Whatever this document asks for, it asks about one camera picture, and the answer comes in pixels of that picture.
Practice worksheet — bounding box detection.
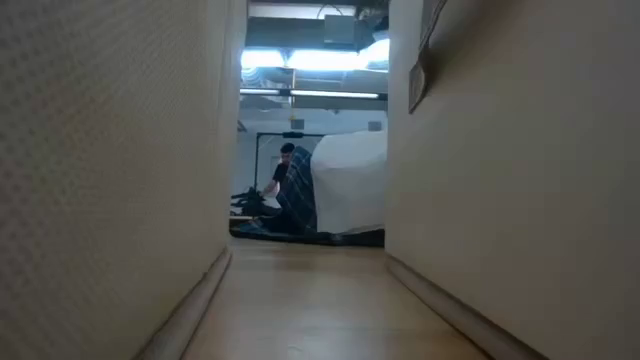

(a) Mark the blue plaid shirt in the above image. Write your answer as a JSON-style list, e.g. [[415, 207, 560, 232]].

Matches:
[[275, 145, 319, 236]]

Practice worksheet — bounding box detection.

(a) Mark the white garment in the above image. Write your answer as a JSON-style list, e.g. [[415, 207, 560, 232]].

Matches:
[[310, 130, 389, 236]]

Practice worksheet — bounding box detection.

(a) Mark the person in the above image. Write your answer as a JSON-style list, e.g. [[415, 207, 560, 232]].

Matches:
[[259, 142, 297, 202]]

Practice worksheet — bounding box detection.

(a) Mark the long ceiling strip light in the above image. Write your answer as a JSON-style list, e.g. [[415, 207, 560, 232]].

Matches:
[[239, 88, 389, 101]]

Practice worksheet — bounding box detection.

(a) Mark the bright ceiling light panel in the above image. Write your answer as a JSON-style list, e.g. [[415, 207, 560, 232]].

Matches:
[[240, 38, 391, 72]]

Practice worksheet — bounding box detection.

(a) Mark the beige fabric bin with green garment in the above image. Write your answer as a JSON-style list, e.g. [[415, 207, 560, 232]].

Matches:
[[383, 0, 640, 360]]

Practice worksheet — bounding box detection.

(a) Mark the beige fabric bin with white garment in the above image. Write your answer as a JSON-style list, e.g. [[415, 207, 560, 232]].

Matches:
[[0, 0, 249, 360]]

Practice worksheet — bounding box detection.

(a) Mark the black background robot frame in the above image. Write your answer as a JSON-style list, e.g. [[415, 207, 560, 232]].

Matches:
[[253, 131, 326, 192]]

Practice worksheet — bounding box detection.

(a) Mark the brown bin handle strap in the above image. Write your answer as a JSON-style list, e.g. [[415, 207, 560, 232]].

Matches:
[[407, 0, 450, 115]]

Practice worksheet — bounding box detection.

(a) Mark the grey ceiling duct box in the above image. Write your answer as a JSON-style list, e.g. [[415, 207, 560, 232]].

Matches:
[[323, 14, 358, 46]]

